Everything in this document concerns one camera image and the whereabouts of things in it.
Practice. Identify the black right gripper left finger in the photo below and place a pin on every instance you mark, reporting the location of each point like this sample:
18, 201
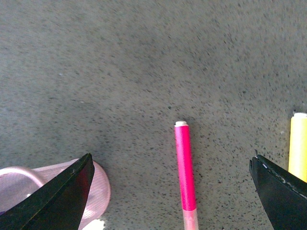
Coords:
58, 205

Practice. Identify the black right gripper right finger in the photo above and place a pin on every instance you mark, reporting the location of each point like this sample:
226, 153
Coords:
283, 195

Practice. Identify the pink marker pen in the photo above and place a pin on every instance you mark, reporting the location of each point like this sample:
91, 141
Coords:
185, 175

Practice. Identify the pink mesh cup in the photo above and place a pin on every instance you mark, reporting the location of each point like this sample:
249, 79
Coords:
18, 183

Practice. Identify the yellow marker pen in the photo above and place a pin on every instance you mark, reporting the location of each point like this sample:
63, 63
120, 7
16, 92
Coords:
298, 146

